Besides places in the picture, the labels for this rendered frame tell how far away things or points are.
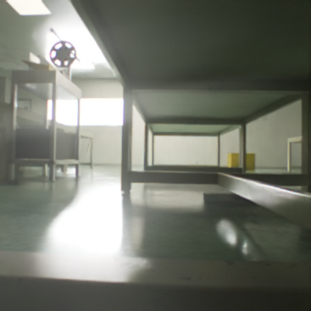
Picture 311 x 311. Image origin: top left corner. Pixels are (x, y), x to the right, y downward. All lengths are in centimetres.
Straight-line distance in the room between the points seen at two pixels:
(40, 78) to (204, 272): 260
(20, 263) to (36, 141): 247
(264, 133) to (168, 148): 303
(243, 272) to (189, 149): 747
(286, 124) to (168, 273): 838
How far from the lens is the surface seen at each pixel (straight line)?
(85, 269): 18
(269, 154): 823
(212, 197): 138
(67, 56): 321
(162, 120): 295
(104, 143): 786
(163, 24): 101
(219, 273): 17
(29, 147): 269
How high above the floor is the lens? 22
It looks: 1 degrees up
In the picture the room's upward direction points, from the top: 1 degrees clockwise
